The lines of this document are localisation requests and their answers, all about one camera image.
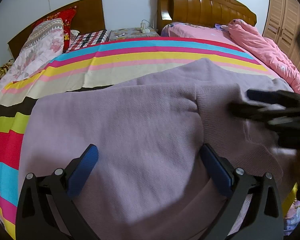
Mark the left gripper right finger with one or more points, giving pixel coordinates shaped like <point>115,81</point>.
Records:
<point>252,209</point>

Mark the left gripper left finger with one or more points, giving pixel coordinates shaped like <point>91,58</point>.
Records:
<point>46,209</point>

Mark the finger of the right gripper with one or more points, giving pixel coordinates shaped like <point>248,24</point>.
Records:
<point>279,97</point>
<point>285,122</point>

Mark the lilac knit pants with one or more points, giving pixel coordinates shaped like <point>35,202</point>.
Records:
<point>149,182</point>

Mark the light wooden wardrobe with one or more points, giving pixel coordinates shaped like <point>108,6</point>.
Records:
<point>282,26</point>

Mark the small purple item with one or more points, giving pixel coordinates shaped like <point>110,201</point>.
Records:
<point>218,26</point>

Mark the pink bed sheet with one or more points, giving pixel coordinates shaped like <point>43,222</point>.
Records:
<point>186,30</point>

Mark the glossy brown wooden headboard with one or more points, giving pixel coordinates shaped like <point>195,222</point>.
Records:
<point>205,13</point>

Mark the rainbow striped bed sheet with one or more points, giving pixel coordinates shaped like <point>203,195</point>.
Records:
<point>94,68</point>

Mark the white power strip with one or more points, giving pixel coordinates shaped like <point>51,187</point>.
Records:
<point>143,27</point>

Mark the floral pink white quilt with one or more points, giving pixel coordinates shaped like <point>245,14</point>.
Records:
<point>44,44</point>

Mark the checkered red white cloth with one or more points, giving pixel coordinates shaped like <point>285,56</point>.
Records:
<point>87,40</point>

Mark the floral covered nightstand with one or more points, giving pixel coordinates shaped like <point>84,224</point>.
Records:
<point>129,33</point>

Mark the dark brown flat headboard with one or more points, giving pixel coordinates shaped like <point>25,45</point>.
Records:
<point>88,18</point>

